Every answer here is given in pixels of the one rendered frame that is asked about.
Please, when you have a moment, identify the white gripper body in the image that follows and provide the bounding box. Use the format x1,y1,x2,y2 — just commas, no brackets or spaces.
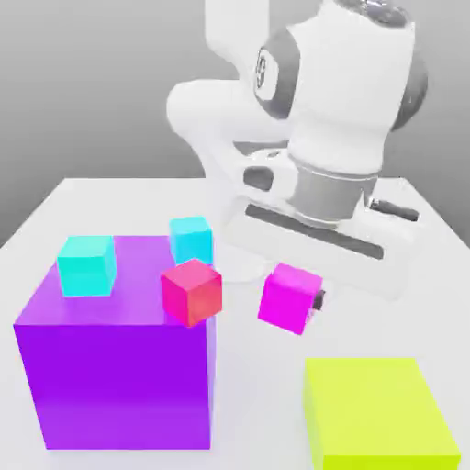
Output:
224,201,416,302

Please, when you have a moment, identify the small magenta cube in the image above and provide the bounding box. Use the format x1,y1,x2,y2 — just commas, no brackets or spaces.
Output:
256,262,325,336

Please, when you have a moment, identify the small red cube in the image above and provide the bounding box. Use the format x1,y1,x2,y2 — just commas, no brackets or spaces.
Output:
160,257,224,329

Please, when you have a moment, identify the small cyan cube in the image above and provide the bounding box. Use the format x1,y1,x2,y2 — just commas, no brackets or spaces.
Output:
168,215,215,267

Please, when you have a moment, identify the small turquoise cube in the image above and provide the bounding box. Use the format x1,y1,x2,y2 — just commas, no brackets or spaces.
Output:
56,234,118,298

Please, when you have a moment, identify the large yellow box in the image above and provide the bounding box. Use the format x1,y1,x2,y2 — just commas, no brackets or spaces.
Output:
302,357,463,470

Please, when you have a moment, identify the large purple box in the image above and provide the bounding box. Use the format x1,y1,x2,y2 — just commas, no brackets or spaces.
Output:
13,234,218,452

